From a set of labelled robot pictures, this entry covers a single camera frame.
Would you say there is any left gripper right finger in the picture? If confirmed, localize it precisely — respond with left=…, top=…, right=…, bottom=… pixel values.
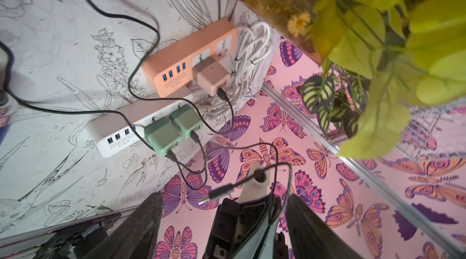
left=285, top=195, right=361, bottom=259

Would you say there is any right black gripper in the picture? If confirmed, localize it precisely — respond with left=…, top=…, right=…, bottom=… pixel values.
left=203, top=195, right=290, bottom=259

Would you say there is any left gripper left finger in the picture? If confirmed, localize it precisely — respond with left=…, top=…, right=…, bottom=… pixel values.
left=85, top=192, right=163, bottom=259

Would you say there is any black usb cable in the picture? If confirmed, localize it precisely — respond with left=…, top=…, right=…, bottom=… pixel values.
left=67, top=0, right=235, bottom=136
left=189, top=130, right=294, bottom=238
left=0, top=40, right=208, bottom=191

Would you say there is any green charger adapter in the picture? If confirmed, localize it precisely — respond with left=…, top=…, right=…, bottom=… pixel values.
left=144, top=118, right=182, bottom=156
left=169, top=105, right=203, bottom=139

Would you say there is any pink charger adapter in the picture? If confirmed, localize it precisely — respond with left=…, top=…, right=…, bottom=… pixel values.
left=192, top=57, right=231, bottom=96

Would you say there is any white power strip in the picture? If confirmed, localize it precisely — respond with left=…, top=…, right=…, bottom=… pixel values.
left=86, top=99, right=186, bottom=158

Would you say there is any pink power strip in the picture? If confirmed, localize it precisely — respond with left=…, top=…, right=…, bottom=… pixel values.
left=141, top=18, right=238, bottom=97

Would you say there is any potted green plant glass vase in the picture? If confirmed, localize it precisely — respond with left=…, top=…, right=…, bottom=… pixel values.
left=242, top=0, right=466, bottom=159

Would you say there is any white wire basket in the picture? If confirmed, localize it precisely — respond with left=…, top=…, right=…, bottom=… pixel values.
left=397, top=98, right=466, bottom=162

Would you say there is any white coiled power cord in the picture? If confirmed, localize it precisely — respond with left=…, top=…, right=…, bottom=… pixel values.
left=203, top=21, right=274, bottom=118

